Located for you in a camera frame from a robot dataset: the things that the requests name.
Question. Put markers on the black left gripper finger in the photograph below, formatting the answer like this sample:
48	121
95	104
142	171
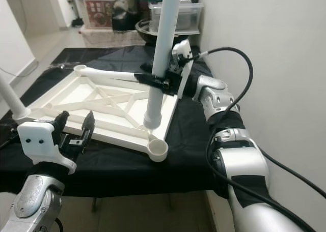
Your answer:
62	122
88	127

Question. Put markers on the white plastic table leg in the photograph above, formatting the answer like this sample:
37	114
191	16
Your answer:
112	74
12	97
165	44

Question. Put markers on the black round wok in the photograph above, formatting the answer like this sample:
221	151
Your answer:
147	36

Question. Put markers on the beige cloth covered bench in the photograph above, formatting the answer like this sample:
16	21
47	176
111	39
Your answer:
107	37

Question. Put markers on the black table cloth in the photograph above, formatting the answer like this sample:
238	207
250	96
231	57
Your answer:
193	140

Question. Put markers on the clear plastic storage container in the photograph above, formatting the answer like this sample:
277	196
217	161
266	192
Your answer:
188	16

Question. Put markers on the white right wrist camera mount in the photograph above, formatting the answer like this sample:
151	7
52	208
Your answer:
182	54

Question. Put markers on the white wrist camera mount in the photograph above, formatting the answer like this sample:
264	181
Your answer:
41	143
182	54

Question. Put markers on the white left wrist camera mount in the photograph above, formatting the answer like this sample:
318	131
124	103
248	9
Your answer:
41	143

